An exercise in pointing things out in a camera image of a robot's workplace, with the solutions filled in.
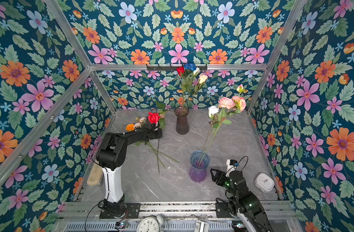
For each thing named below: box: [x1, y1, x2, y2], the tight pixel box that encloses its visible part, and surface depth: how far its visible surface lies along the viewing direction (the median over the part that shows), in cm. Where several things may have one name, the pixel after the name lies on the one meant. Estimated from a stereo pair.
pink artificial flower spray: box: [199, 83, 249, 163], surface depth 64 cm
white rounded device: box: [253, 172, 275, 193], surface depth 82 cm
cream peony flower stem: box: [133, 116, 147, 129], surface depth 109 cm
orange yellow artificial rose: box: [125, 123, 135, 132], surface depth 106 cm
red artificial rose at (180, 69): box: [176, 66, 186, 77], surface depth 86 cm
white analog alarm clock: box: [136, 214, 164, 232], surface depth 68 cm
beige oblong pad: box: [87, 162, 104, 187], surface depth 84 cm
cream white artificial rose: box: [198, 73, 209, 85], surface depth 80 cm
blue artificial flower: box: [183, 62, 197, 72], surface depth 83 cm
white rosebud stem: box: [199, 105, 219, 166], surface depth 65 cm
